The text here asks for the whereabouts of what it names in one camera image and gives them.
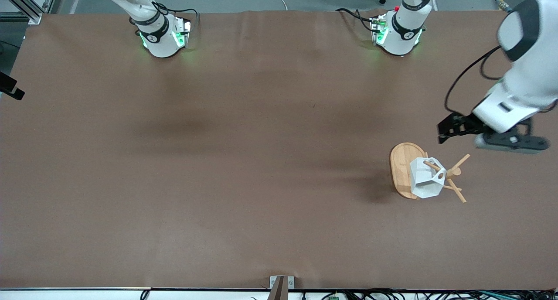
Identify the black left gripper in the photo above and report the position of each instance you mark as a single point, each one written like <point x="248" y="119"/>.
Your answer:
<point x="467" y="124"/>

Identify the white faceted cup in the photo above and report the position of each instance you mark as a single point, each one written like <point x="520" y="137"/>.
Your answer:
<point x="425" y="182"/>

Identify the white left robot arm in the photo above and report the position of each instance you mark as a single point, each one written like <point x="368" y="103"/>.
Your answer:
<point x="527" y="73"/>

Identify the wooden cup rack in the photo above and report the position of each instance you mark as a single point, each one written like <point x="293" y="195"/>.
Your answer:
<point x="399" y="169"/>

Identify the grey base connector box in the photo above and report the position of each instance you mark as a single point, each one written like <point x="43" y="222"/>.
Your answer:
<point x="183" y="32"/>

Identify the aluminium frame profile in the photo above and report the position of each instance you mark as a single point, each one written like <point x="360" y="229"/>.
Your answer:
<point x="26" y="10"/>

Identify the metal table edge bracket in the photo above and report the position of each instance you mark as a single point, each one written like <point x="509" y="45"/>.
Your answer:
<point x="281" y="287"/>

